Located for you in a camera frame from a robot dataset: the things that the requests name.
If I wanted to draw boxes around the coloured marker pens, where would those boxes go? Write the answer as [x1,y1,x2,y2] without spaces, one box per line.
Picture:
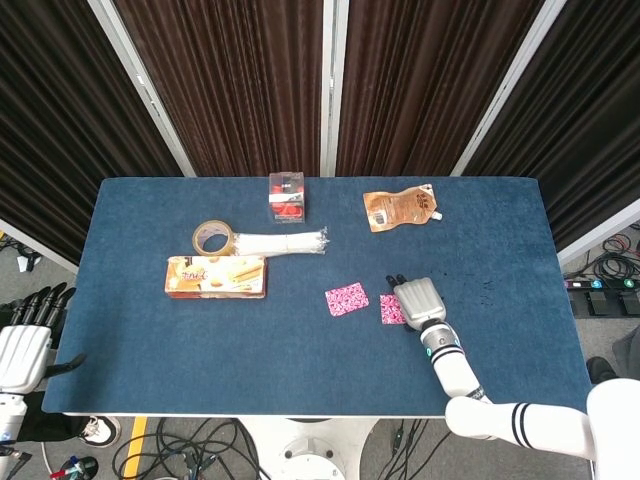
[49,454,100,480]

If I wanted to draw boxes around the white and black sneaker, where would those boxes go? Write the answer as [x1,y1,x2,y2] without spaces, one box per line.
[79,415,123,449]

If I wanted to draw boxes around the orange biscuit carton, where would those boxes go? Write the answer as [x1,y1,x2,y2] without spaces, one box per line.
[165,254,269,300]

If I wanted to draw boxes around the clear packing tape roll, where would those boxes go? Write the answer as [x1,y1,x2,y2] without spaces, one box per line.
[192,218,236,256]

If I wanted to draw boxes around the black shoe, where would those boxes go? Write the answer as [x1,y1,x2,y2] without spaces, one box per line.
[587,355,620,386]

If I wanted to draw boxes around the clear Americano Express box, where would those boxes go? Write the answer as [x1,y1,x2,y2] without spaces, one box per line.
[268,172,307,224]

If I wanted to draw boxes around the brown pleated screen panel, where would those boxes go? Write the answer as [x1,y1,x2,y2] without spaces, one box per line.
[332,0,546,177]
[112,0,334,177]
[0,0,196,274]
[452,0,640,266]

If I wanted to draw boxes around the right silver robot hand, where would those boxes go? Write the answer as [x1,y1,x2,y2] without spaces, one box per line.
[384,273,448,333]

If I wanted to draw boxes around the power strip with coloured switches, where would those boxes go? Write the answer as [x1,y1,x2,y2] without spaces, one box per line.
[564,277,640,292]

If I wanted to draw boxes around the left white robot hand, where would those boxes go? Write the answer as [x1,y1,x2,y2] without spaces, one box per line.
[0,282,87,396]

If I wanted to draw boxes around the black floor cable tangle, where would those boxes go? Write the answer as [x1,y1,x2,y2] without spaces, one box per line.
[564,232,640,281]
[112,417,261,480]
[372,417,451,480]

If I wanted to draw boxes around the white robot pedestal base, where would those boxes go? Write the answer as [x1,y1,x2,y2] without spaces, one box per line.
[234,416,381,480]

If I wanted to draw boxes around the orange spout pouch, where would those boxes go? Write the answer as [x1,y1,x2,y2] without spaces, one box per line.
[362,183,444,234]

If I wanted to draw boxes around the white straw bundle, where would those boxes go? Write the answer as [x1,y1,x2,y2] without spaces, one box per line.
[230,227,330,257]

